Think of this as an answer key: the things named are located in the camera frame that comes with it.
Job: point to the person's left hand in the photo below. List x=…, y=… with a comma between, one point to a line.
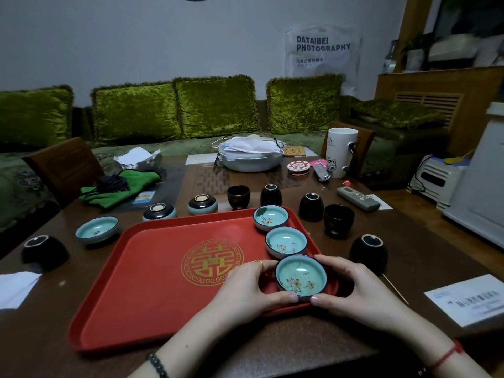
x=240, y=295

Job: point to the person's right hand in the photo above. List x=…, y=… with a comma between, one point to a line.
x=370, y=299

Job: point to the person's right thumb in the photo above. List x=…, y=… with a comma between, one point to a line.
x=328, y=301

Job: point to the person's left thumb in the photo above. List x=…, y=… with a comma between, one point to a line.
x=279, y=298

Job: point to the celadon teacup with lotus print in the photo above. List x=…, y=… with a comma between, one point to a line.
x=286, y=242
x=301, y=276
x=271, y=217

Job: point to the person's right forearm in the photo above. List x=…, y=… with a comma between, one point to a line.
x=429, y=346

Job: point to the person's left forearm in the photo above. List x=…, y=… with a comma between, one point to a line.
x=189, y=346

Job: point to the wide black overturned teacup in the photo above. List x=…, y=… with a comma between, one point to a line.
x=45, y=253
x=368, y=253

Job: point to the wooden toothpick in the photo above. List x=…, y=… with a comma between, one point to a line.
x=395, y=289

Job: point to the black upright teacup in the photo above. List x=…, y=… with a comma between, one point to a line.
x=338, y=222

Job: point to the tall black overturned teacup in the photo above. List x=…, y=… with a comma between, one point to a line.
x=311, y=208
x=271, y=196

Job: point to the grey remote control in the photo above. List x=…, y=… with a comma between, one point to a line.
x=358, y=198

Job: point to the dark brown upright teacup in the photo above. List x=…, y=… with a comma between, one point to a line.
x=238, y=197

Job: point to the small white paper slip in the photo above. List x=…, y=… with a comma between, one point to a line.
x=384, y=202

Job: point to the low overturned celadon-rimmed teacup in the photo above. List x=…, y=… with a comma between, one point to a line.
x=202, y=204
x=159, y=212

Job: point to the small silver phone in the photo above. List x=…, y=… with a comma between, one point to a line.
x=321, y=173

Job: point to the red tray with gold emblem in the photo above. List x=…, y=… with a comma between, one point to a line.
x=149, y=287

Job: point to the round red and white coaster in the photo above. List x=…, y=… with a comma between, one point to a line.
x=299, y=168

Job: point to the pink packet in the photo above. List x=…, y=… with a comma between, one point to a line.
x=317, y=162

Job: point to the white printed label sheet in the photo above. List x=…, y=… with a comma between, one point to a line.
x=468, y=299

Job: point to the white round lidded container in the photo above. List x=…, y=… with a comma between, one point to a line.
x=250, y=161

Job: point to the square wooden coaster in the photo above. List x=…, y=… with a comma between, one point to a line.
x=294, y=151

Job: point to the white mug with cat print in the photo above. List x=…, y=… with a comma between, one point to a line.
x=341, y=149

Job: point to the white face masks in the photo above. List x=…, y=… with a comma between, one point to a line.
x=252, y=144

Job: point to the white paper sheet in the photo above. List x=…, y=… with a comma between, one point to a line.
x=200, y=158

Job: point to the white plastic stool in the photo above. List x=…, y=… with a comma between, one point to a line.
x=439, y=179

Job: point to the blue card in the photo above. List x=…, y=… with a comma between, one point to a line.
x=144, y=197

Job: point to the green cloth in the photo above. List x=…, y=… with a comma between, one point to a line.
x=137, y=183

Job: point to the white appliance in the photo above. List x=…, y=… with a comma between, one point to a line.
x=480, y=184

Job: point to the yellow fly swatter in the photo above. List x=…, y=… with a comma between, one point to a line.
x=456, y=158

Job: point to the celadon teacup with grey outside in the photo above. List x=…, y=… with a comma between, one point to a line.
x=97, y=229

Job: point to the flat green velvet cushion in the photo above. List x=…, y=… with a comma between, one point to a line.
x=397, y=113

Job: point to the crumpled paper and foil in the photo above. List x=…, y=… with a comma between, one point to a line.
x=136, y=157

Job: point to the clear plastic bag with print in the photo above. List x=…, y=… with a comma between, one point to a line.
x=323, y=55

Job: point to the clear bottle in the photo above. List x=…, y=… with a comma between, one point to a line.
x=390, y=58

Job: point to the wooden radiator cabinet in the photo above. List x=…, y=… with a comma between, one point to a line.
x=472, y=90

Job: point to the white tissue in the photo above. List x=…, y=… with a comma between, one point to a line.
x=15, y=289

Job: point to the potted plant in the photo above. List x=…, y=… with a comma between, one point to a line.
x=417, y=51

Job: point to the white box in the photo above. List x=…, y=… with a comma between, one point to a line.
x=452, y=49

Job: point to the green patterned sofa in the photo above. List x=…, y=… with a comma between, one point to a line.
x=17, y=188

